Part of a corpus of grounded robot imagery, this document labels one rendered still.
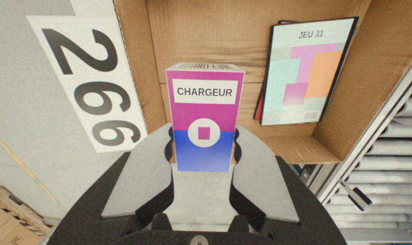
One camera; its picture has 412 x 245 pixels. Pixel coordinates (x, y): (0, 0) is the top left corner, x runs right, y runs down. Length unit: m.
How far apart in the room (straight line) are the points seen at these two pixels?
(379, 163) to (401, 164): 0.07
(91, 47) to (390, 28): 0.42
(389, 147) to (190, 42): 0.61
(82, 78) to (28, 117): 1.80
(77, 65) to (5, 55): 1.58
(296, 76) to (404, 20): 0.14
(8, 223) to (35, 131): 1.75
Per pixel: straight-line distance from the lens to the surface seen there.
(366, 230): 1.11
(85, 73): 0.24
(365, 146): 0.60
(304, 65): 0.31
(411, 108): 0.58
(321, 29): 0.32
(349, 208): 0.86
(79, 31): 0.24
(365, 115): 0.35
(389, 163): 0.71
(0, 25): 1.74
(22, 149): 2.44
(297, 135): 0.42
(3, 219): 3.50
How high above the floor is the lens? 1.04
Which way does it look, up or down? 61 degrees down
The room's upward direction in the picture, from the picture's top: 178 degrees counter-clockwise
